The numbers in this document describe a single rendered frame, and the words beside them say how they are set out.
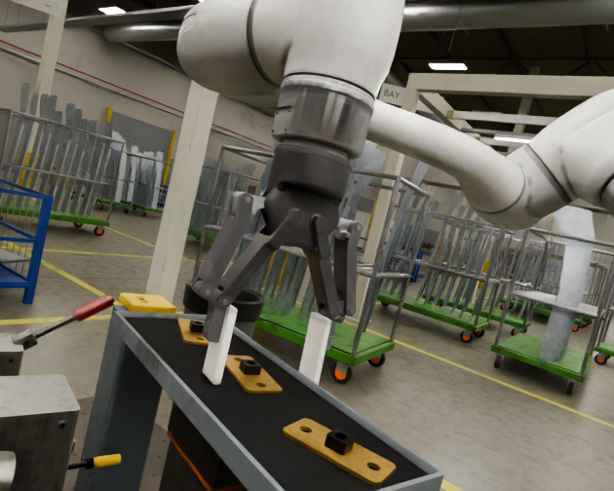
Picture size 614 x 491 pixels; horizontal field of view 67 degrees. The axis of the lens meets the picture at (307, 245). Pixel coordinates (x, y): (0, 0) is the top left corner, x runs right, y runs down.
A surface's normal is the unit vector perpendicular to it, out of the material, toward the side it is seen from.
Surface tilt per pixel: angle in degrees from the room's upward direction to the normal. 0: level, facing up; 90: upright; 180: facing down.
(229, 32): 106
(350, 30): 93
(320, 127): 88
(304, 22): 93
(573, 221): 85
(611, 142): 74
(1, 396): 0
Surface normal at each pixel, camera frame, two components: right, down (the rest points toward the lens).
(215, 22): -0.65, -0.01
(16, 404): 0.23, -0.97
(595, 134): -0.65, -0.37
